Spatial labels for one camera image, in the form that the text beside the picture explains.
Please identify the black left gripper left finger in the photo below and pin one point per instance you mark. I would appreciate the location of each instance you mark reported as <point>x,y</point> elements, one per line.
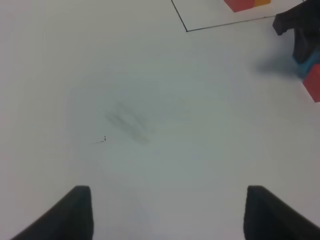
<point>71,218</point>

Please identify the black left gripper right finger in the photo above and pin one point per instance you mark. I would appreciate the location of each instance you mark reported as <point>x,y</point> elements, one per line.
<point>266,217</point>

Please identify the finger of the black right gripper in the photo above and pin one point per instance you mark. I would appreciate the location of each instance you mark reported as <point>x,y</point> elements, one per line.
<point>305,15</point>
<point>306,42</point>

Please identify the blue cube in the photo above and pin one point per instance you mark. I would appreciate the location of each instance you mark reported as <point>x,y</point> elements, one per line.
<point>304,68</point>

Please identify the orange template cube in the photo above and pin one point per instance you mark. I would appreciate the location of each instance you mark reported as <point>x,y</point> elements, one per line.
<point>258,3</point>

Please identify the red template cube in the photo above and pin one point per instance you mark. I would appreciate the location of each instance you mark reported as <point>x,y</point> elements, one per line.
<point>240,5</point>

